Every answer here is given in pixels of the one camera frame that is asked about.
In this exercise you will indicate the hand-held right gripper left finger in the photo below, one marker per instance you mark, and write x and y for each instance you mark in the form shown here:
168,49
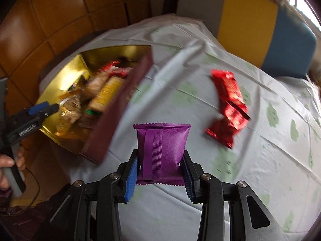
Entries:
131,178

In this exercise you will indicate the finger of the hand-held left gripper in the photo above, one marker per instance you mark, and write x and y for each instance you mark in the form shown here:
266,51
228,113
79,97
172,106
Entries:
37,107
50,111

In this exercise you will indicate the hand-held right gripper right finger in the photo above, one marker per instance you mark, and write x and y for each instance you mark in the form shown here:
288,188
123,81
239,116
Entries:
188,180

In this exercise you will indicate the clear nut snack packet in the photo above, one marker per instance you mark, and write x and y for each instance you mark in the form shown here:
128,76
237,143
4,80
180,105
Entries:
70,110

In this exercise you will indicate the gold and maroon box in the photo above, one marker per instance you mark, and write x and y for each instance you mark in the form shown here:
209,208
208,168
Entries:
62,80

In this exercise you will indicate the purple snack packet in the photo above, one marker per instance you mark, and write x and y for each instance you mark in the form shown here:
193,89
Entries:
163,150

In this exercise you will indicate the white biscuit packet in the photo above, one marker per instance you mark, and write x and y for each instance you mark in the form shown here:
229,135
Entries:
95,85

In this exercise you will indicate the green cracker packet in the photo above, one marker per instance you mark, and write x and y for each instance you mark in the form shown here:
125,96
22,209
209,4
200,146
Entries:
107,93

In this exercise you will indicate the large red snack packet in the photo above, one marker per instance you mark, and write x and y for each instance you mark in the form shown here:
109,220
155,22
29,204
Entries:
115,70

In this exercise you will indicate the person's left hand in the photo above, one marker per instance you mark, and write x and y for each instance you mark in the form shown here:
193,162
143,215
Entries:
20,158

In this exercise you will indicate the red foil snack packet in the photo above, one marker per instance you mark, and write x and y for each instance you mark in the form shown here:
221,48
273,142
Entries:
223,130
230,90

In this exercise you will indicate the cloud print tablecloth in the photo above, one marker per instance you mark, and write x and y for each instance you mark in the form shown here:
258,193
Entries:
175,100

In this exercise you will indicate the person's purple patterned clothing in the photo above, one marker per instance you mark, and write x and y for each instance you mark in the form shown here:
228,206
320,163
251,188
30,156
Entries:
30,221

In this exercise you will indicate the grey yellow blue sofa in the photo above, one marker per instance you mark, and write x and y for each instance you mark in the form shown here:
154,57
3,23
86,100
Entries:
245,22

